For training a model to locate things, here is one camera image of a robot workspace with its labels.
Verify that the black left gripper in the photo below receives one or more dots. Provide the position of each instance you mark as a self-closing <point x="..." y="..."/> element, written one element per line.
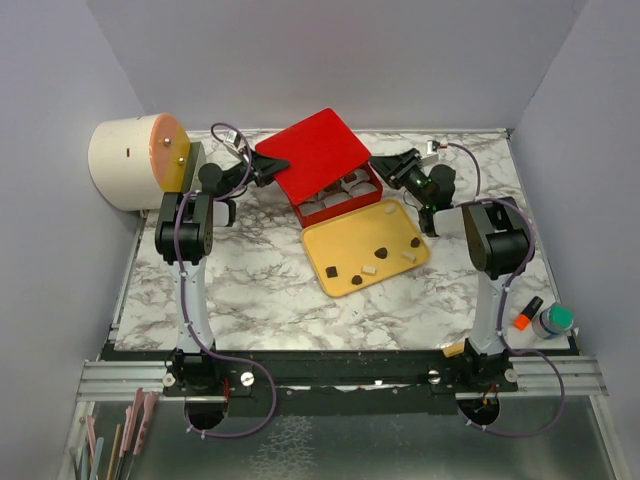
<point x="263" y="168"/>

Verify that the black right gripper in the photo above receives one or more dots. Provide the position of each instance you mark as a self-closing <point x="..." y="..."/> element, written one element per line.
<point x="394" y="168"/>

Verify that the red chocolate box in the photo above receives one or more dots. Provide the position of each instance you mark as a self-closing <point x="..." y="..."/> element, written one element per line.
<point x="366" y="190"/>

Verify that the red box lid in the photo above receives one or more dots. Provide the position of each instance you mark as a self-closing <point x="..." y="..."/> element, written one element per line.
<point x="320" y="150"/>

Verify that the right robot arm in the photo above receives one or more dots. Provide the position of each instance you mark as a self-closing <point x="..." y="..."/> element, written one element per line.
<point x="499" y="238"/>

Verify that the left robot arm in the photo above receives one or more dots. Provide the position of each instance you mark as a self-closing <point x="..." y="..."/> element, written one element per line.
<point x="185" y="232"/>

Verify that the grey green drawer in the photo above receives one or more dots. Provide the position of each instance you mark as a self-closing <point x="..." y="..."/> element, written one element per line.
<point x="194" y="161"/>

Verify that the yellow plastic tray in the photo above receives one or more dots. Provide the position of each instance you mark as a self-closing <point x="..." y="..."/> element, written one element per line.
<point x="349" y="241"/>

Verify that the white cylindrical container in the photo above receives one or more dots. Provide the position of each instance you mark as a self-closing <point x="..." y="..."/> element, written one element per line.
<point x="133" y="162"/>

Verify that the orange highlighter pen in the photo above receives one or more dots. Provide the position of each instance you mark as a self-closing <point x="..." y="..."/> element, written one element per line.
<point x="527" y="314"/>

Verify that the green lid jar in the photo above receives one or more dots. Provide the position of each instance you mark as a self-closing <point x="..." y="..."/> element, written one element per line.
<point x="555" y="321"/>

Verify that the pink tool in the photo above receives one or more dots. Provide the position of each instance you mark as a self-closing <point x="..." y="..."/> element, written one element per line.
<point x="137" y="420"/>

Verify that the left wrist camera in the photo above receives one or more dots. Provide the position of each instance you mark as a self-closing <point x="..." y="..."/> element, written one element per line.
<point x="233" y="140"/>

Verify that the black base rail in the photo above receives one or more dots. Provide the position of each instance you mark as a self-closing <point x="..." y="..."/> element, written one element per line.
<point x="466" y="372"/>

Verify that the aluminium frame rail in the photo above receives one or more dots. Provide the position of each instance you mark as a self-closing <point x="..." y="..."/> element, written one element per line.
<point x="525" y="376"/>

